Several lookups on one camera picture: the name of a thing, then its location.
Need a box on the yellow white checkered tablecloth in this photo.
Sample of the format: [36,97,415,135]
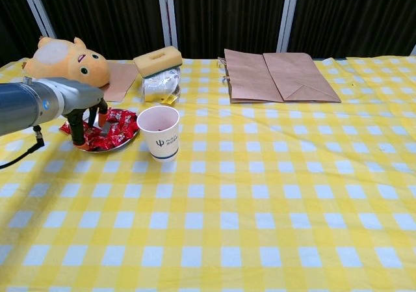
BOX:
[0,56,416,292]

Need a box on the white snack packet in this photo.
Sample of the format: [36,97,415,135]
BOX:
[142,67,181,103]

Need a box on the round metal plate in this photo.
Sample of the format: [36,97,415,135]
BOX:
[73,108,140,153]

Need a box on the yellow plush toy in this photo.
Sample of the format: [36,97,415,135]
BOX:
[21,36,110,88]

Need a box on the white paper cup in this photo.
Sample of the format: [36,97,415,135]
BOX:
[136,105,181,162]

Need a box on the black pleated curtain panel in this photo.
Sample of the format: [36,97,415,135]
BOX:
[172,0,289,59]
[0,0,49,68]
[289,0,416,59]
[32,0,170,60]

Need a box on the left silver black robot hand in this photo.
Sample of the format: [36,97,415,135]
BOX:
[59,79,109,150]

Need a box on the brown paper bag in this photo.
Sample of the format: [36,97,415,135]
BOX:
[216,48,342,105]

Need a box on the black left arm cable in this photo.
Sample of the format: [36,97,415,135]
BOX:
[0,125,46,170]

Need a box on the yellow sponge with slot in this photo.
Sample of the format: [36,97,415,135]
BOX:
[133,46,183,78]

